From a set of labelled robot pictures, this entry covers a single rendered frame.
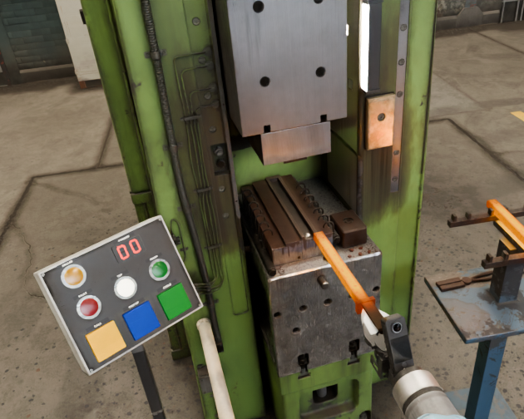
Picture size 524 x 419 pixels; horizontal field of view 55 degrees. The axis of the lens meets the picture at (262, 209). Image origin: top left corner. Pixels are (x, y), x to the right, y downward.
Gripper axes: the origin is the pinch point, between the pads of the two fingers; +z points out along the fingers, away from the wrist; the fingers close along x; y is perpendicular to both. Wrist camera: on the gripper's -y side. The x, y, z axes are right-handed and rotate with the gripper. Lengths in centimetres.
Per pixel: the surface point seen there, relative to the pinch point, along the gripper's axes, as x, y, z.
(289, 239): -6.1, 8.2, 43.5
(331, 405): 6, 91, 39
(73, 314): -68, -2, 20
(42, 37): -154, 69, 656
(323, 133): 5, -26, 42
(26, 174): -155, 117, 354
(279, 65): -7, -47, 43
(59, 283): -70, -9, 24
